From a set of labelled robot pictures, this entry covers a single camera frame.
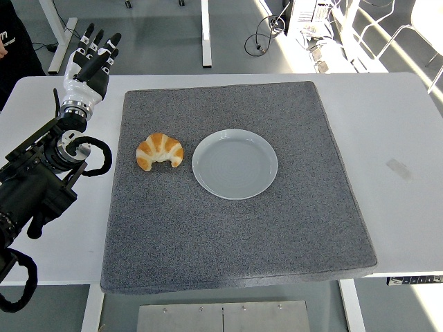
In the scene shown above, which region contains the person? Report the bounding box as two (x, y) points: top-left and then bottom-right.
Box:
(0, 0), (46, 111)

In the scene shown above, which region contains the black table control panel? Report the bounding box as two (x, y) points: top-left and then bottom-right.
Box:
(386, 275), (443, 286)

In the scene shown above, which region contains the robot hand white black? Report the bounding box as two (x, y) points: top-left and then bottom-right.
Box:
(61, 22), (123, 107)

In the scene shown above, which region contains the thin black floor cable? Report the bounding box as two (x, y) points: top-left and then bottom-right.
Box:
(30, 27), (82, 53)

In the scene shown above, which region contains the croissant bread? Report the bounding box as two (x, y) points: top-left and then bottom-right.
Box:
(136, 132), (185, 172)

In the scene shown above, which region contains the black cable on floor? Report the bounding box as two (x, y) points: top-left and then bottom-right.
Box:
(244, 15), (288, 56)

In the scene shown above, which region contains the white equipment box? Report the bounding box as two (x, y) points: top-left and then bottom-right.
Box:
(287, 0), (335, 37)

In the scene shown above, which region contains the white table leg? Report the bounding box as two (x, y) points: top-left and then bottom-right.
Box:
(80, 284), (105, 332)
(338, 278), (367, 332)

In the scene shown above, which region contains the white desk leg with foot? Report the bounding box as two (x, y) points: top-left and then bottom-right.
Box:
(200, 0), (213, 68)
(37, 0), (79, 75)

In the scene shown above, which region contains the white chair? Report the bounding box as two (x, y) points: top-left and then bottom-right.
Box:
(352, 0), (443, 94)

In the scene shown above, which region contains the round grey plate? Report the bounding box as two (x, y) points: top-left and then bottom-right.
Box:
(191, 128), (279, 201)

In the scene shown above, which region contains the grey metal plate with screws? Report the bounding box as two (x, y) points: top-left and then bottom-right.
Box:
(136, 299), (311, 332)

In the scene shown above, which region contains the grey felt mat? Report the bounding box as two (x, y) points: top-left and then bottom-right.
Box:
(100, 80), (378, 295)

